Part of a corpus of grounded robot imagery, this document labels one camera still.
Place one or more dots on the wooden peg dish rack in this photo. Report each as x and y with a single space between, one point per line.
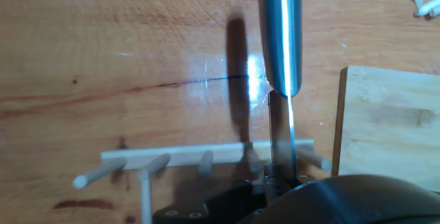
178 155

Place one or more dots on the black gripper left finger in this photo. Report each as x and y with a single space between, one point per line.
223 203

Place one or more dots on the large reddish wooden board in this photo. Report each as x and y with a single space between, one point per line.
103 62

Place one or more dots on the steel cleaver knife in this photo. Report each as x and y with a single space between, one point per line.
280 28

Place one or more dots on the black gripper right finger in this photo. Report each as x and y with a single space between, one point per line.
303 178

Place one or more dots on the light wooden cutting board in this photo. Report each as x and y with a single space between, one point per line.
388 124

